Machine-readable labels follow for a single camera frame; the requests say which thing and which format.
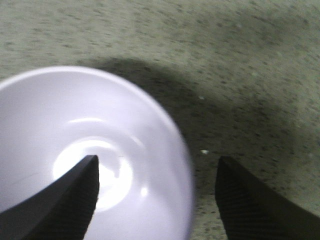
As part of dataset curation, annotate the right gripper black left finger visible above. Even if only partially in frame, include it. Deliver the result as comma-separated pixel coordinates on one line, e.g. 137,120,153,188
0,155,100,240

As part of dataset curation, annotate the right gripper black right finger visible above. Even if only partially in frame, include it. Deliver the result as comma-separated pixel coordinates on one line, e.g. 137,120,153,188
214,156,320,240

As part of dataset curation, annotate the lilac plastic bowl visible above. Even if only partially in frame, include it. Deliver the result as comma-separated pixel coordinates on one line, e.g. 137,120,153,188
0,66,194,240

